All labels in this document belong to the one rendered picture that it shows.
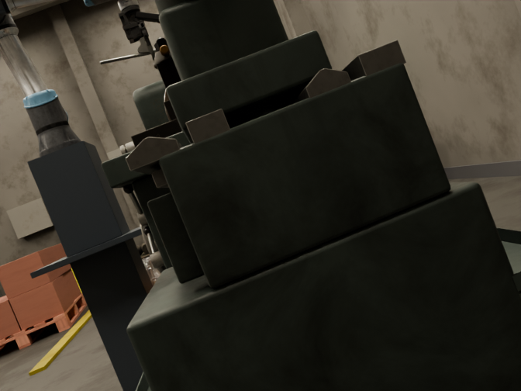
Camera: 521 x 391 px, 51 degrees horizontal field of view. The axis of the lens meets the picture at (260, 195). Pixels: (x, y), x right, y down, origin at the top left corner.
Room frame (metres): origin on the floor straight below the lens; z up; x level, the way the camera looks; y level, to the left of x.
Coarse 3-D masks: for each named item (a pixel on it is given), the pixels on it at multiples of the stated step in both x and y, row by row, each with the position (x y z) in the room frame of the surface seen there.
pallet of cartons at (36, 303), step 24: (24, 264) 5.49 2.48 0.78; (48, 264) 5.71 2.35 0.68; (24, 288) 5.47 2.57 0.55; (48, 288) 5.50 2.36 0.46; (72, 288) 6.46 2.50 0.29; (0, 312) 5.40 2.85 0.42; (24, 312) 5.45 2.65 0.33; (48, 312) 5.49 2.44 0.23; (72, 312) 6.08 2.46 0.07; (0, 336) 5.38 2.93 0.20; (24, 336) 5.40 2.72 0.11
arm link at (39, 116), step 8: (32, 96) 1.90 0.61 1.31; (40, 96) 1.90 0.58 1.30; (48, 96) 1.91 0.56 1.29; (56, 96) 1.94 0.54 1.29; (24, 104) 1.92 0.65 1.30; (32, 104) 1.90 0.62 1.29; (40, 104) 1.89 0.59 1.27; (48, 104) 1.91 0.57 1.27; (56, 104) 1.93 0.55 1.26; (32, 112) 1.90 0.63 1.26; (40, 112) 1.89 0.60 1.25; (48, 112) 1.90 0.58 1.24; (56, 112) 1.92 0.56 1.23; (64, 112) 2.04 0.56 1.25; (32, 120) 1.91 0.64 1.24; (40, 120) 1.90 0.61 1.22; (48, 120) 1.90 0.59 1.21; (56, 120) 1.91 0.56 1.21; (64, 120) 1.94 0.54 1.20; (40, 128) 1.90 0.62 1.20
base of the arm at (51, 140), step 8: (48, 128) 1.90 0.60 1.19; (56, 128) 1.90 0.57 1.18; (64, 128) 1.92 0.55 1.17; (40, 136) 1.91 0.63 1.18; (48, 136) 1.89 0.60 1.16; (56, 136) 1.89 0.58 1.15; (64, 136) 1.91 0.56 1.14; (72, 136) 1.92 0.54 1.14; (40, 144) 1.91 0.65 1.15; (48, 144) 1.88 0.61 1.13; (56, 144) 1.88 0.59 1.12; (64, 144) 1.89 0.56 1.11; (72, 144) 1.90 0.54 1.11; (40, 152) 1.90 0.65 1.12; (48, 152) 1.88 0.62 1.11
